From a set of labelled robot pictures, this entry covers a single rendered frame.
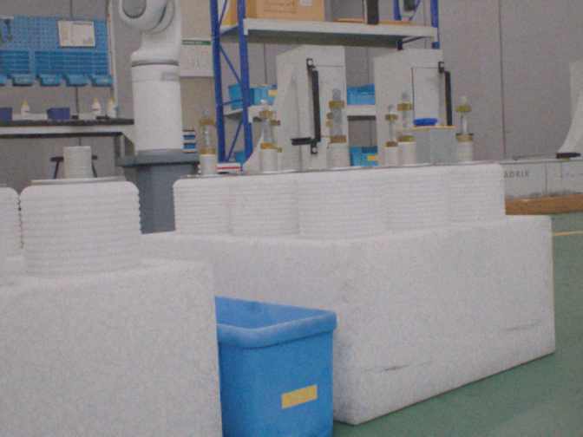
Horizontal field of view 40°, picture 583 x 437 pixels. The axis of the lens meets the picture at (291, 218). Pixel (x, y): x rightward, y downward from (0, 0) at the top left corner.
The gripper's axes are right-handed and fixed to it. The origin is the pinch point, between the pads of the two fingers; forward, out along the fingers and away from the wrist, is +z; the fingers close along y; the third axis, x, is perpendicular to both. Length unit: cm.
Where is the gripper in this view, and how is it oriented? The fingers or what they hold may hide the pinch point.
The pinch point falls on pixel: (388, 11)
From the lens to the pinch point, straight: 115.8
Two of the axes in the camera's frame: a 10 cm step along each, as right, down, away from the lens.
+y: 6.0, 0.2, -8.0
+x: 8.0, -0.7, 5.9
